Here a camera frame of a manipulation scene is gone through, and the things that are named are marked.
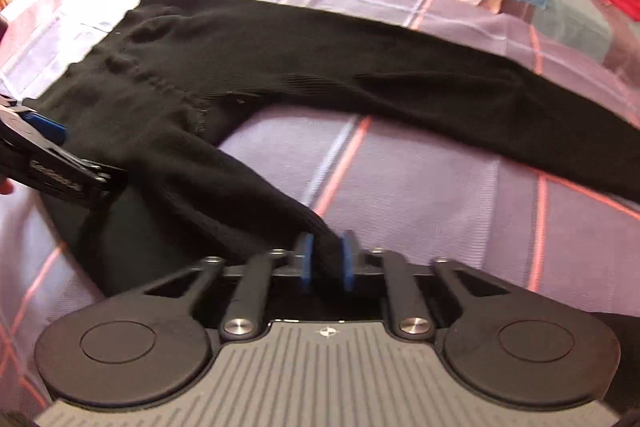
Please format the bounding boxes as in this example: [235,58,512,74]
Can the plaid purple bed sheet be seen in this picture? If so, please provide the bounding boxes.
[1,0,639,416]

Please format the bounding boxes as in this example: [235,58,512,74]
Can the black knit pants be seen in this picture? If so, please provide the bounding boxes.
[32,0,639,296]

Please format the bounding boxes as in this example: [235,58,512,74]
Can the teal patterned pillow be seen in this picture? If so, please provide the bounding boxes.
[501,0,639,84]

